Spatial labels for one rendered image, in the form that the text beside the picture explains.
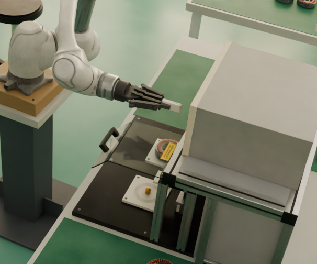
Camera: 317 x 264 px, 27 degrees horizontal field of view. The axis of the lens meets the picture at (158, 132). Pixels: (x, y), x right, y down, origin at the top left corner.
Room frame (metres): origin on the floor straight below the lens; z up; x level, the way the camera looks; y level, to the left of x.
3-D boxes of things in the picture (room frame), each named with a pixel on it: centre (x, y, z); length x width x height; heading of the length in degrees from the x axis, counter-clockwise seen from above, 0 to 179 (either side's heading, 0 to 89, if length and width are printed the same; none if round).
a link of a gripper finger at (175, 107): (1.80, -0.03, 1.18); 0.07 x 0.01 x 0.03; 75
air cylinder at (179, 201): (1.74, -0.13, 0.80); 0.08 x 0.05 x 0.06; 165
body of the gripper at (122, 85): (1.85, 0.12, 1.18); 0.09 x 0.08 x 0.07; 75
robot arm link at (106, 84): (1.87, 0.19, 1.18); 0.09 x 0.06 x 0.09; 165
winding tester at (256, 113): (1.80, -0.33, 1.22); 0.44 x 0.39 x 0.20; 165
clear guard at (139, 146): (1.71, 0.02, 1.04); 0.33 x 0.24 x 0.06; 75
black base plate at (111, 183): (1.89, -0.04, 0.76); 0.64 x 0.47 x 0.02; 165
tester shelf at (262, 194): (1.82, -0.33, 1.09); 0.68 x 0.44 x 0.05; 165
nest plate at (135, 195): (1.78, 0.01, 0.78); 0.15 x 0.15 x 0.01; 75
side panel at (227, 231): (1.48, -0.33, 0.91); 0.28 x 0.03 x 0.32; 75
